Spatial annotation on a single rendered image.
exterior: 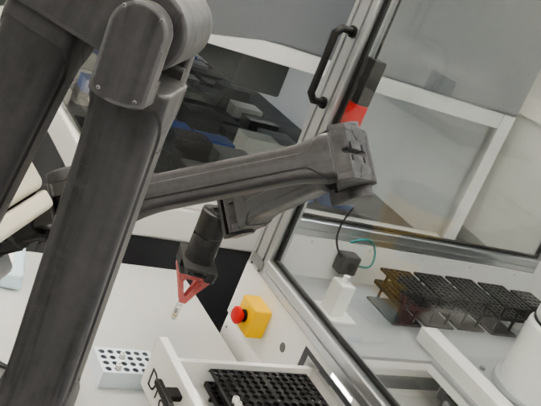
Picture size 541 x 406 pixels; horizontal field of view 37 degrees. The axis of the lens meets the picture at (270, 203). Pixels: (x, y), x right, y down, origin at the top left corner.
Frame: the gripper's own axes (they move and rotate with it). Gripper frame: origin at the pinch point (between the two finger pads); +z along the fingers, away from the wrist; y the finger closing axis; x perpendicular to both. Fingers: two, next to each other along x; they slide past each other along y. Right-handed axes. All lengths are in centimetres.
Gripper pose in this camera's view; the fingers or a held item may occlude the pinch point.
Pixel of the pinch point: (183, 297)
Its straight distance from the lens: 162.5
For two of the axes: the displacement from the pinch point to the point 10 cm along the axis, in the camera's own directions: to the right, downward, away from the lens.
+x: -9.1, -2.6, -3.3
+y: -2.0, -4.3, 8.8
